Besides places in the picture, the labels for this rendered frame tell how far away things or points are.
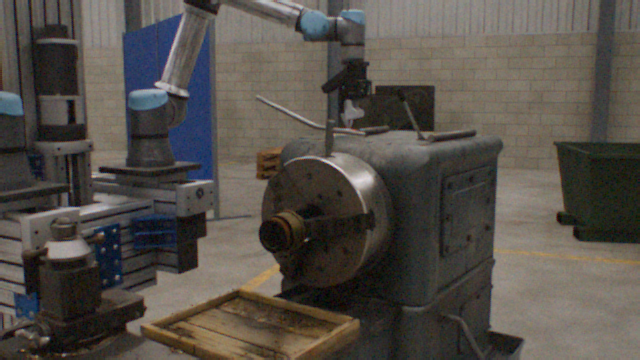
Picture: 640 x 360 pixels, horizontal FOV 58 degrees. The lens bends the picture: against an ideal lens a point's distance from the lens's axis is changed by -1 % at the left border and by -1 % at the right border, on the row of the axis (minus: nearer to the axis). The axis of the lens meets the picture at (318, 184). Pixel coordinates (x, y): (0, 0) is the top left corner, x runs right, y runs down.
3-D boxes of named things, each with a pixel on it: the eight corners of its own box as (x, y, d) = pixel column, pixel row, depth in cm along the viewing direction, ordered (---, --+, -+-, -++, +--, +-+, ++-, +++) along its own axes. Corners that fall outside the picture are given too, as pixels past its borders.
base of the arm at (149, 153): (115, 165, 181) (113, 133, 179) (150, 160, 194) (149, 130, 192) (150, 168, 174) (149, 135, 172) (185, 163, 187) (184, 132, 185)
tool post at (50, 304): (81, 301, 104) (77, 247, 102) (106, 311, 99) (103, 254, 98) (42, 314, 98) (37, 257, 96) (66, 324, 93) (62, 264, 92)
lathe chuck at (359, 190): (278, 259, 159) (288, 143, 152) (379, 294, 141) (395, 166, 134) (256, 267, 151) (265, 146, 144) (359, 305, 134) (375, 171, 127)
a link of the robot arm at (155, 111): (122, 134, 177) (120, 89, 175) (140, 131, 190) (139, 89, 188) (160, 134, 176) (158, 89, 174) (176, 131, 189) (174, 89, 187)
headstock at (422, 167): (375, 234, 217) (376, 128, 211) (502, 255, 190) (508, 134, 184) (271, 274, 170) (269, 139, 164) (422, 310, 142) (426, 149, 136)
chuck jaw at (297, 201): (305, 215, 144) (281, 175, 147) (318, 204, 141) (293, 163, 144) (276, 223, 135) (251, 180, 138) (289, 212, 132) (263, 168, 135)
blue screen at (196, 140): (105, 176, 969) (97, 31, 933) (153, 173, 1009) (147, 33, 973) (181, 224, 619) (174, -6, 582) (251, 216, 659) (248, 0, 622)
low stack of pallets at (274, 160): (283, 169, 1053) (283, 145, 1046) (328, 171, 1027) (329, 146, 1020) (254, 179, 936) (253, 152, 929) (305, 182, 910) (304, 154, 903)
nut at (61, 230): (69, 234, 99) (67, 214, 99) (82, 237, 97) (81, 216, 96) (47, 238, 96) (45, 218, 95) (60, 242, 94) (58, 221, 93)
